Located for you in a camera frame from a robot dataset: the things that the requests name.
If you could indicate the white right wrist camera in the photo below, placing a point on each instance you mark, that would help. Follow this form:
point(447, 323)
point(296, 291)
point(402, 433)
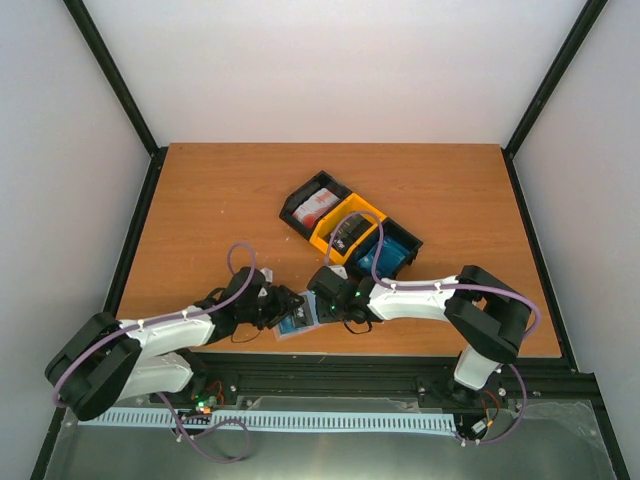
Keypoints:
point(340, 271)

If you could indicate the yellow card bin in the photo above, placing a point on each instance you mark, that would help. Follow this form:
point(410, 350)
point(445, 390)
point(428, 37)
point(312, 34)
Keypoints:
point(352, 205)

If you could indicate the right connector with wires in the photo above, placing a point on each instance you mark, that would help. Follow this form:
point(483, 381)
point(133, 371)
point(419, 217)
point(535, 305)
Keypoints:
point(491, 408)

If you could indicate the blue card stack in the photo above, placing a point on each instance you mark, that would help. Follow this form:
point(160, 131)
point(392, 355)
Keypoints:
point(391, 256)

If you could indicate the black right frame post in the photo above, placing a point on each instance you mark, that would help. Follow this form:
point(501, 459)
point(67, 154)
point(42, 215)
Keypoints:
point(571, 45)

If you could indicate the left electronics board with wires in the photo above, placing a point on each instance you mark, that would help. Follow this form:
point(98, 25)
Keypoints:
point(210, 399)

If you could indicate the black card bin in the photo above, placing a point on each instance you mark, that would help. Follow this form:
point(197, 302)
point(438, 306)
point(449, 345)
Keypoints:
point(390, 229)
point(320, 180)

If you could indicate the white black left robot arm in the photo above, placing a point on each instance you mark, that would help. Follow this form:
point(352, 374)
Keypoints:
point(150, 345)

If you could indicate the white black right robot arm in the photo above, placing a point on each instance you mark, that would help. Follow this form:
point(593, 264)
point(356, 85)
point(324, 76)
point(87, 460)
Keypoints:
point(492, 318)

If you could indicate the light blue slotted cable duct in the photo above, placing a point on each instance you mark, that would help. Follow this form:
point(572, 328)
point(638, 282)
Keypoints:
point(283, 421)

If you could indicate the blue credit card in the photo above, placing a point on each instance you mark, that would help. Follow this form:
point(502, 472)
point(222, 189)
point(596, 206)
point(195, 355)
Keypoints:
point(287, 326)

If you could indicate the metal base plate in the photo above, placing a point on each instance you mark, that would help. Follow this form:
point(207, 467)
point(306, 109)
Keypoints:
point(550, 439)

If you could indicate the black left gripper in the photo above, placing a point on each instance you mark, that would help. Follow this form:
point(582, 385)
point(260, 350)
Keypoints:
point(282, 305)

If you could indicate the black frame post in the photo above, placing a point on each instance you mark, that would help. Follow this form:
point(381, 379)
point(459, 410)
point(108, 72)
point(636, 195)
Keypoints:
point(571, 45)
point(96, 44)

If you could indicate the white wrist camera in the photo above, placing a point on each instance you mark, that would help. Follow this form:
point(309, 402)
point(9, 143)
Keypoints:
point(267, 274)
point(340, 271)

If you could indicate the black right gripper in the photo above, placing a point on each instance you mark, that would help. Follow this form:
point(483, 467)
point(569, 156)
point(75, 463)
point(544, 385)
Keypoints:
point(324, 316)

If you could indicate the black left frame post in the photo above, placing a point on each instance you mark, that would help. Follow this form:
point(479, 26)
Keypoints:
point(96, 44)

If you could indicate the red white card stack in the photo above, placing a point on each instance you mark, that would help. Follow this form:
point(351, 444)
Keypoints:
point(316, 205)

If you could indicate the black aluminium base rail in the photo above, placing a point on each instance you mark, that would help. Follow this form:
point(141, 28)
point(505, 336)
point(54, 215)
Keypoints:
point(254, 375)

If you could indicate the black card stack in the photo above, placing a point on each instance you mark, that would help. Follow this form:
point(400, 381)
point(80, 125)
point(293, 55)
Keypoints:
point(349, 233)

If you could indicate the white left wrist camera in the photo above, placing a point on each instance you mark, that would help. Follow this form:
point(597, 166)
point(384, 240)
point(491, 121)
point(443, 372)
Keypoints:
point(267, 274)

